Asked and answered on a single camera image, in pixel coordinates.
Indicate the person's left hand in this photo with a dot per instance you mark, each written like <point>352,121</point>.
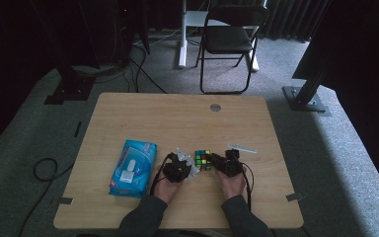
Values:
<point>166,191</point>

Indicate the black equipment box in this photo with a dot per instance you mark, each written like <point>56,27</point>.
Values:
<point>112,29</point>

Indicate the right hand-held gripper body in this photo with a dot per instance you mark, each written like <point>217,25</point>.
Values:
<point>230,164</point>

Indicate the grey round table grommet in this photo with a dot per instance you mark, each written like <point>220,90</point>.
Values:
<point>215,107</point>

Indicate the black stand base plate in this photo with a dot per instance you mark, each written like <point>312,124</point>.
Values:
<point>70,90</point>

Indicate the colourful puzzle cube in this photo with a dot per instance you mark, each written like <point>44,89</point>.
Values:
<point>203,160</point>

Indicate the grey pleated curtain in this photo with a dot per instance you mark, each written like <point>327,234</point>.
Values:
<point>292,19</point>

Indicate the black metal stand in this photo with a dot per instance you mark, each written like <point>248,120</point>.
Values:
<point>304,98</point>

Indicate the dark cloth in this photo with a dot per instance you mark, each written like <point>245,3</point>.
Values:
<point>365,65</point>

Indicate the person's right hand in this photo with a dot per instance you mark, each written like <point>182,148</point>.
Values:
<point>232,187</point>

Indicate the blue wet wipes pack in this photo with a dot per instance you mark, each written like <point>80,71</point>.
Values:
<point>131,168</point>

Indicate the grey tape piece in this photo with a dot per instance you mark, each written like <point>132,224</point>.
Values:
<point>65,200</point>
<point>294,197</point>

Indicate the black folding chair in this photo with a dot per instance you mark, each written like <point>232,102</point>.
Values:
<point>227,39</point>

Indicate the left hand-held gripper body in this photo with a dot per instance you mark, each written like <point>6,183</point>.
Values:
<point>176,171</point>

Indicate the small black floor strip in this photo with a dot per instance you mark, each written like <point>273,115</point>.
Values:
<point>78,129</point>

